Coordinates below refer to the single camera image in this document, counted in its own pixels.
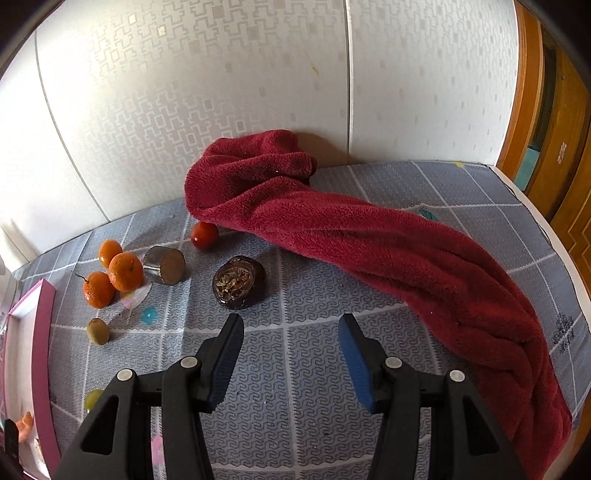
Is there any dark red fleece towel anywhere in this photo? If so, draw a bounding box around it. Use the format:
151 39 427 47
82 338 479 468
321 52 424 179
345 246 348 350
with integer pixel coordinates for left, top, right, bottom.
184 129 573 480

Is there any pale round vegetable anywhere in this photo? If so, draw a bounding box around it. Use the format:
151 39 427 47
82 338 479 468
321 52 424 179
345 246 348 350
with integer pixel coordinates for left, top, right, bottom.
142 246 187 285

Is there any red tomato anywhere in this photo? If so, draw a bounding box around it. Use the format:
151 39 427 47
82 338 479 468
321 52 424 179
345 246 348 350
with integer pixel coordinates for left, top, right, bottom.
190 222 220 251

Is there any pink-edged shallow box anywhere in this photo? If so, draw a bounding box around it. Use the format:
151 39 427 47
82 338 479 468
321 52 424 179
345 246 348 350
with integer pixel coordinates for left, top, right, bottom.
0 278 62 480

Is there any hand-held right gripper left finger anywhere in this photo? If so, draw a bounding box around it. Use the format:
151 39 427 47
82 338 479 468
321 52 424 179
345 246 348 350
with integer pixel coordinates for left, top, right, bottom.
54 313 245 480

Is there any dark brown halved fruit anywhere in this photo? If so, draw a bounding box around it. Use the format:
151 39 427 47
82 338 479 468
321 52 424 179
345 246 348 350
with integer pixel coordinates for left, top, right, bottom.
212 256 267 310

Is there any clear plastic wrap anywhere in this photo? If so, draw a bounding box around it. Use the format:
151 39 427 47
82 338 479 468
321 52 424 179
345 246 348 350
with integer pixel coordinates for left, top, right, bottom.
108 281 155 319

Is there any orange mandarin with stem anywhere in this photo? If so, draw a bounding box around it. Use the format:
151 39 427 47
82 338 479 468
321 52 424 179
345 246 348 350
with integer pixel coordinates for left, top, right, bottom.
76 271 116 309

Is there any brown-green kiwi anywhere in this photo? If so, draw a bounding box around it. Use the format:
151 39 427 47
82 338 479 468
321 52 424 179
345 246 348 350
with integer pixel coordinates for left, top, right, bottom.
86 318 110 345

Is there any wooden door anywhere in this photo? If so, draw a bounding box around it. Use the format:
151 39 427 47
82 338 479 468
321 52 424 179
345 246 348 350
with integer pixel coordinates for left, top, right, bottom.
496 9 591 296

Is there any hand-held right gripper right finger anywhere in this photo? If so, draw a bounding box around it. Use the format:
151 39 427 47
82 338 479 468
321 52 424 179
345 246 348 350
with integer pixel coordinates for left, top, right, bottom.
338 313 525 480

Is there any white floral electric kettle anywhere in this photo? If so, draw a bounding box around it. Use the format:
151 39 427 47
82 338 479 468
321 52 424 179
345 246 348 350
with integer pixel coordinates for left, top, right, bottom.
0 258 20 319

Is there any grey patterned sheet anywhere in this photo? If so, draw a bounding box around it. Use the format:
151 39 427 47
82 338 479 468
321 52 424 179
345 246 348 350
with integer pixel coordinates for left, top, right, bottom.
9 159 591 480

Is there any small orange mandarin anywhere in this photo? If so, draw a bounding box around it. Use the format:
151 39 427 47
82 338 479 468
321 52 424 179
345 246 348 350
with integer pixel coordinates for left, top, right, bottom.
98 239 124 269
109 252 145 293

